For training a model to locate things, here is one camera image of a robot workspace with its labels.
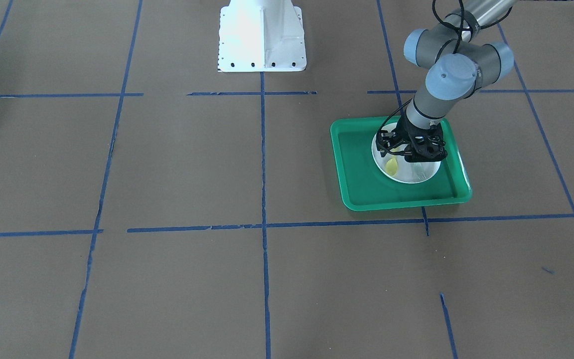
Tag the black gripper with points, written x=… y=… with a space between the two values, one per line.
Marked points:
x=402 y=133

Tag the yellow plastic spoon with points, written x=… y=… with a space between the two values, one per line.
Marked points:
x=392 y=165

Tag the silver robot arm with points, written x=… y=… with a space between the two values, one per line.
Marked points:
x=456 y=70

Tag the pale green plastic fork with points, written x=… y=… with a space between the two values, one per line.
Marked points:
x=419 y=172

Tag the white round plate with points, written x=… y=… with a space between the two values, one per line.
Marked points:
x=404 y=174

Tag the green plastic tray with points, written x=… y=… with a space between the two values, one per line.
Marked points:
x=364 y=188

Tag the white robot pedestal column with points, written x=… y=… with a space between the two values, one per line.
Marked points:
x=261 y=35

